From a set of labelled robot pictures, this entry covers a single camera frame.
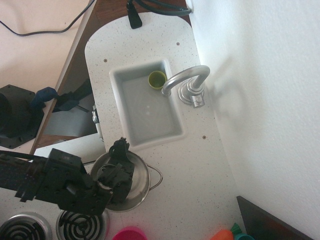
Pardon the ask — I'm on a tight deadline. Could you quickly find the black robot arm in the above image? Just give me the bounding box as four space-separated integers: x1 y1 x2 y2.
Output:
0 137 135 216

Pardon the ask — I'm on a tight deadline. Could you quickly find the silver toy faucet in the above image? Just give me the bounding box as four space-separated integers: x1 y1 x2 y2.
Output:
161 65 211 108

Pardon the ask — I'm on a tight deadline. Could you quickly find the black clamp handle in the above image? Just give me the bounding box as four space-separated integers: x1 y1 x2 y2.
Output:
126 0 143 29

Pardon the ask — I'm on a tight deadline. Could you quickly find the left black stove burner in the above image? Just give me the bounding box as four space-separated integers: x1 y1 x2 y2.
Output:
0 212 53 240

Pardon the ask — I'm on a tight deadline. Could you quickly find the dark green hose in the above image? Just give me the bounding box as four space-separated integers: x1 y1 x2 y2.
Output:
134 0 193 17

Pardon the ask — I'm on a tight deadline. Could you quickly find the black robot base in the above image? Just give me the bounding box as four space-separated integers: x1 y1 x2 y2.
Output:
0 84 44 149

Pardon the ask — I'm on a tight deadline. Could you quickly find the green plastic cup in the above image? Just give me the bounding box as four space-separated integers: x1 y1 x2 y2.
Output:
148 70 167 90

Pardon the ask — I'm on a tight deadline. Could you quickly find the black power cable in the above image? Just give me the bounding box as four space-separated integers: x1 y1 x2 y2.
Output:
0 0 97 38

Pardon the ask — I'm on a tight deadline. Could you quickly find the pink plastic cup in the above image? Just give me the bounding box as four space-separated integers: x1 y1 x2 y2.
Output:
112 226 148 240

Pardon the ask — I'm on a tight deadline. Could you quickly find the black stove burner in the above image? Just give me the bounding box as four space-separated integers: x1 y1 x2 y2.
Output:
55 210 110 240
0 212 53 240

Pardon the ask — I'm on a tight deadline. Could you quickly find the silver cabinet latch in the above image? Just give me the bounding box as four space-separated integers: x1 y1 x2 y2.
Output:
92 105 100 124

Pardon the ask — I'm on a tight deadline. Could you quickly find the teal plastic item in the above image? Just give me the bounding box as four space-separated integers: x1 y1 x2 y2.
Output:
230 223 255 240

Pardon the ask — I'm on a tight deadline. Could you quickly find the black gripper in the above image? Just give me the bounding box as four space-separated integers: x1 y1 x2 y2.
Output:
97 137 135 204

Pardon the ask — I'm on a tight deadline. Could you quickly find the grey toy sink basin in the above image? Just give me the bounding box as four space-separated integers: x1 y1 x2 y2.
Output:
109 58 187 150

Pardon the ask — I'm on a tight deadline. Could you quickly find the stainless steel pot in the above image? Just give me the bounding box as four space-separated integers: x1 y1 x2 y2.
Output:
105 151 163 213

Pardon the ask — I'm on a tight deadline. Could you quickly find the orange toy carrot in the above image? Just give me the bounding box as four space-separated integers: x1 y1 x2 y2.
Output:
210 229 234 240

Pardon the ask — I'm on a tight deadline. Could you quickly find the right black stove burner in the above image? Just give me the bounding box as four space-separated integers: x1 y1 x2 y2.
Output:
55 210 110 240

